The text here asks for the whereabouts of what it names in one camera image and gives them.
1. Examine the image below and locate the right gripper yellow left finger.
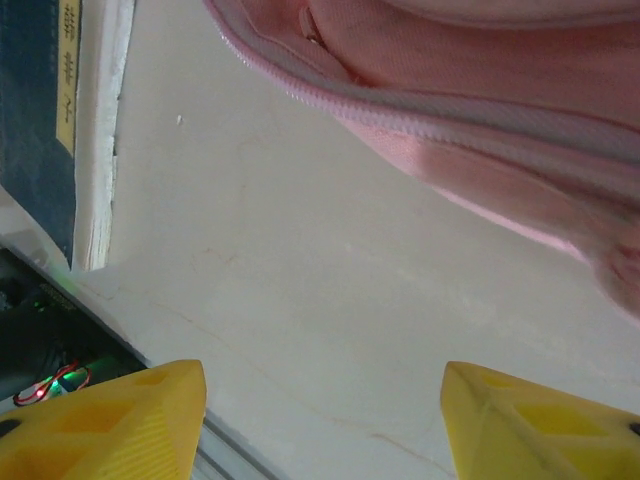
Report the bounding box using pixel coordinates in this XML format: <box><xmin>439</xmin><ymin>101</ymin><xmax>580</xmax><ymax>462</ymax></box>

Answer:
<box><xmin>0</xmin><ymin>358</ymin><xmax>208</xmax><ymax>480</ymax></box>

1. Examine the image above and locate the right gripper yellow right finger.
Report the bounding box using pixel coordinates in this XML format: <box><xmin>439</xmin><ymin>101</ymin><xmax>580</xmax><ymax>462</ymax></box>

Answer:
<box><xmin>440</xmin><ymin>360</ymin><xmax>640</xmax><ymax>480</ymax></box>

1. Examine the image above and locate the blue notebook with yellow label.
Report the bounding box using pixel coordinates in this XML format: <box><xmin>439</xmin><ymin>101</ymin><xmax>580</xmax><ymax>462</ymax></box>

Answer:
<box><xmin>0</xmin><ymin>0</ymin><xmax>137</xmax><ymax>274</ymax></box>

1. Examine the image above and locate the pink school backpack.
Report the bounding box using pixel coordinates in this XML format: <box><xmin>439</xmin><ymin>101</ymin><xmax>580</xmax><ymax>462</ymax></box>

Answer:
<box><xmin>202</xmin><ymin>0</ymin><xmax>640</xmax><ymax>324</ymax></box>

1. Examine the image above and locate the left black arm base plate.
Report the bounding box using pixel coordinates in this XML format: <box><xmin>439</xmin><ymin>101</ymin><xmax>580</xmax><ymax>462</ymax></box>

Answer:
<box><xmin>0</xmin><ymin>249</ymin><xmax>146</xmax><ymax>406</ymax></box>

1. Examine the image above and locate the aluminium front rail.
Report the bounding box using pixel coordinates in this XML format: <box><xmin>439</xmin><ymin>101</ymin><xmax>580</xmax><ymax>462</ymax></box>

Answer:
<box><xmin>197</xmin><ymin>407</ymin><xmax>281</xmax><ymax>480</ymax></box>

